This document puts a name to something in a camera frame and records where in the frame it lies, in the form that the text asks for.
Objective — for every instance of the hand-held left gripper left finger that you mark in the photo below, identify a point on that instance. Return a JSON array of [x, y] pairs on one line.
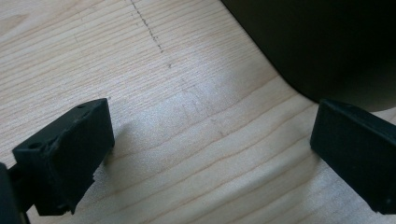
[[65, 155]]

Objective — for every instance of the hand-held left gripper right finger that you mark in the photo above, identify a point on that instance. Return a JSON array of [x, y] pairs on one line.
[[358, 155]]

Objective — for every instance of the dark square compartment tray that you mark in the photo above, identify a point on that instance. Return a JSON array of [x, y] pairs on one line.
[[327, 46]]

